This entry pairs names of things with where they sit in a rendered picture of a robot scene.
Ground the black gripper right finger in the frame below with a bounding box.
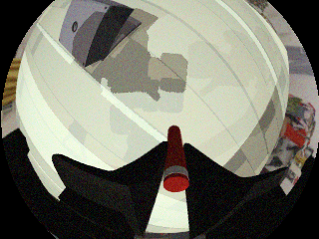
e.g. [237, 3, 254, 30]
[183, 143, 290, 239]

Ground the pale grey flat panel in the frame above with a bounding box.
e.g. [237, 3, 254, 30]
[59, 0, 141, 68]

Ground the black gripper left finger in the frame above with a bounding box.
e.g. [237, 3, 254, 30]
[52, 140, 168, 239]

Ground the dark red peg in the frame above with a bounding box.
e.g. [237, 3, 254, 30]
[163, 124, 188, 192]

